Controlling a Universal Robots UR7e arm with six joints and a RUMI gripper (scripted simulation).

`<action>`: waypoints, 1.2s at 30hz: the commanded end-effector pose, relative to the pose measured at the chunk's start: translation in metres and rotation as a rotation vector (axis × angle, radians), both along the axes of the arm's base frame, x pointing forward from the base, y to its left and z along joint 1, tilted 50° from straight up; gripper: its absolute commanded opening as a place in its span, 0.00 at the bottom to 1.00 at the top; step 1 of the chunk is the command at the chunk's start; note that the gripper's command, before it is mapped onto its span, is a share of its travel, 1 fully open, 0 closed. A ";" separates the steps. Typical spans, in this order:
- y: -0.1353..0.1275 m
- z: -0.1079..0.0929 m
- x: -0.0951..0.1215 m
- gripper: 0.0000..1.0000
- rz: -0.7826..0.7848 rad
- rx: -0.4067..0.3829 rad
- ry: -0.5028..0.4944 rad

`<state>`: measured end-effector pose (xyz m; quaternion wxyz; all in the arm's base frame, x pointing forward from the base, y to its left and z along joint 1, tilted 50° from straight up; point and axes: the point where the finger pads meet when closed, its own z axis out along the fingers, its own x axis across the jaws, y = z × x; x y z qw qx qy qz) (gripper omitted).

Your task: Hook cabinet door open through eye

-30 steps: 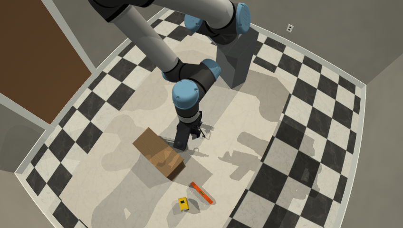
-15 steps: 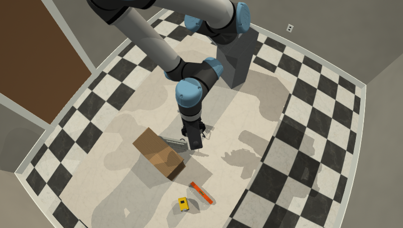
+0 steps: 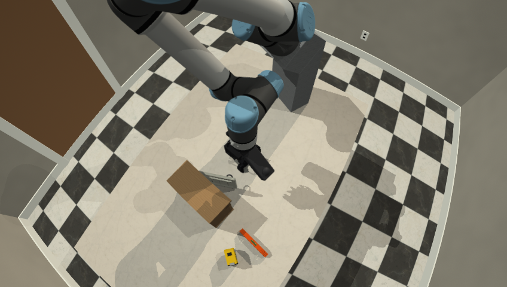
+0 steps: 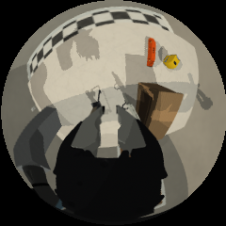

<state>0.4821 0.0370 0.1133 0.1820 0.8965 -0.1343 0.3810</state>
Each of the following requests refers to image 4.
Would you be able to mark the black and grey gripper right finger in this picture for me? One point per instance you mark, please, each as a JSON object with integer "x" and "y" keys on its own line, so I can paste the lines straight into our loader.
{"x": 136, "y": 138}

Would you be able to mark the orange spirit level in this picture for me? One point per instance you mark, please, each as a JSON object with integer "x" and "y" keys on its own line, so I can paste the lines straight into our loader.
{"x": 151, "y": 52}

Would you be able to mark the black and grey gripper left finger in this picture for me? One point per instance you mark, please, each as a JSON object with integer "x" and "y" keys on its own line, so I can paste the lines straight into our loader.
{"x": 86, "y": 135}

